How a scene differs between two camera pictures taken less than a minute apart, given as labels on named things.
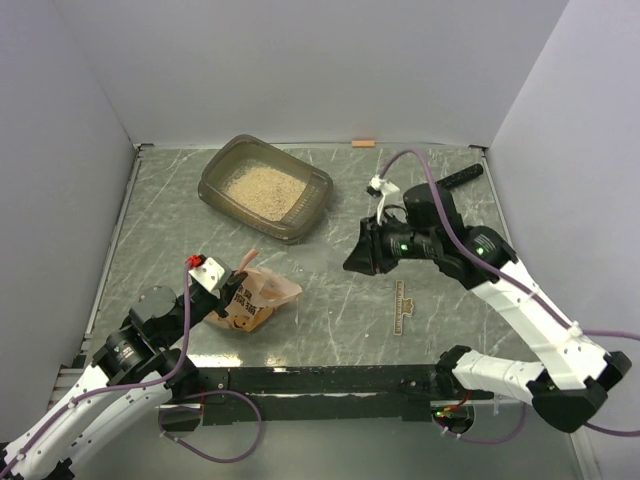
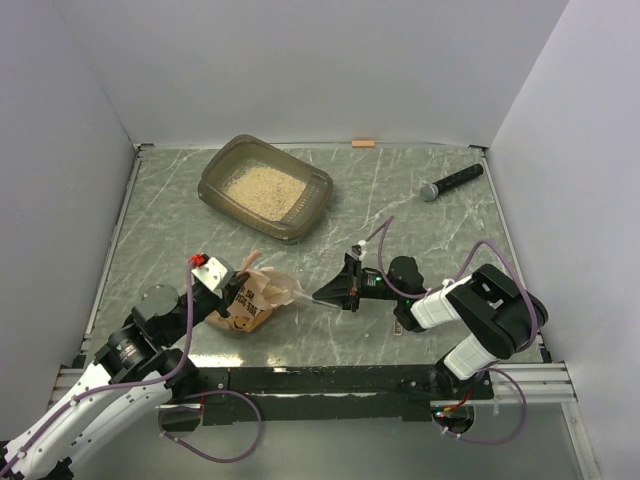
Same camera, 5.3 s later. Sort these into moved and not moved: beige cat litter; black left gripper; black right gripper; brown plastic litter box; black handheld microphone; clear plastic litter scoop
Moved: clear plastic litter scoop; black right gripper
Not moved: beige cat litter; black left gripper; brown plastic litter box; black handheld microphone
